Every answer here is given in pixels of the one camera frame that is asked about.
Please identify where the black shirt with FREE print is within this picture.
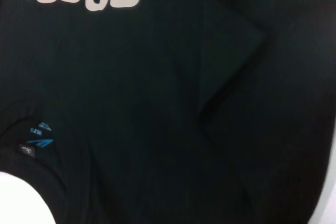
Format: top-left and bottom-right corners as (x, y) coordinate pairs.
(0, 0), (336, 224)

